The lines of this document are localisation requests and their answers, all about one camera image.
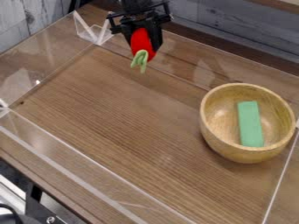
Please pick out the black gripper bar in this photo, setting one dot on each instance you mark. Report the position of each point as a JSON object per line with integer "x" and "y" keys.
{"x": 134, "y": 13}

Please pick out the red plush strawberry toy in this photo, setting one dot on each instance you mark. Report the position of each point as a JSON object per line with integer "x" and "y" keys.
{"x": 141, "y": 49}

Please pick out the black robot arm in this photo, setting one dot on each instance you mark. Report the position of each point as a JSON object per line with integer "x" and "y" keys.
{"x": 138, "y": 14}

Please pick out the green rectangular block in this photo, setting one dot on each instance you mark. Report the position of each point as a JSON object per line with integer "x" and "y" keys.
{"x": 249, "y": 124}

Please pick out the wooden bowl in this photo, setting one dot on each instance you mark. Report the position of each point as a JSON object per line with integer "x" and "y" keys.
{"x": 219, "y": 122}

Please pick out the clear acrylic corner bracket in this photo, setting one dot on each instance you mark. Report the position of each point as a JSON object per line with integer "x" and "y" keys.
{"x": 94, "y": 34}

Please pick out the clear acrylic tray wall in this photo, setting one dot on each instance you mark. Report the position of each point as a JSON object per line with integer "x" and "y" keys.
{"x": 108, "y": 138}

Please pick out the black metal table frame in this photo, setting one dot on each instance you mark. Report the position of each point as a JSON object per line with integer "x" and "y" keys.
{"x": 34, "y": 209}

